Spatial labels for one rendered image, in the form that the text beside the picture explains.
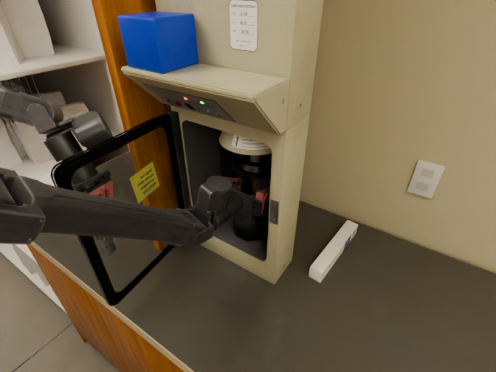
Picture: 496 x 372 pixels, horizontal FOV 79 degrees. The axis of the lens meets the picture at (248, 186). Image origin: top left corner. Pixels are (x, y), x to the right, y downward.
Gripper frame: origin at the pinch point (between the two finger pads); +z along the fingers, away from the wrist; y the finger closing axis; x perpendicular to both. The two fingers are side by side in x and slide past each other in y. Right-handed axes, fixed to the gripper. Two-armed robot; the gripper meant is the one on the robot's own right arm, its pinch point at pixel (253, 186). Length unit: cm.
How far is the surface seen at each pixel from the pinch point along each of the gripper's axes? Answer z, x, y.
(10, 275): -27, 124, 168
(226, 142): -8.0, -14.7, 3.8
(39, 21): 14, -31, 125
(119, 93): -19.8, -24.4, 25.2
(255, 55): -11.8, -35.6, -5.2
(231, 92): -23.0, -31.5, -8.1
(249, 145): -7.4, -15.7, -2.4
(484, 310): 16, 21, -63
